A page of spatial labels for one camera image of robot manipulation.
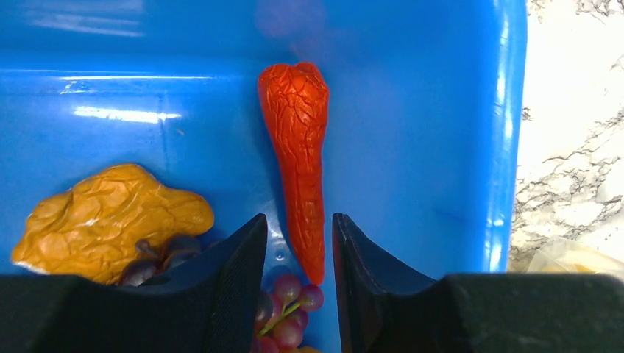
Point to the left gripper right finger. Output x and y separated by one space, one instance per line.
386 306

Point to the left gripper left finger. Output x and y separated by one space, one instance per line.
206 304

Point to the purple grapes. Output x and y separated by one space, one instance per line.
282 314

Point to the orange nugget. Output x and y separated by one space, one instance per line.
91 229

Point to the clear zip top bag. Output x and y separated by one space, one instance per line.
561 255

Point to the blue plastic bin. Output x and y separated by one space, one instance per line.
420 149

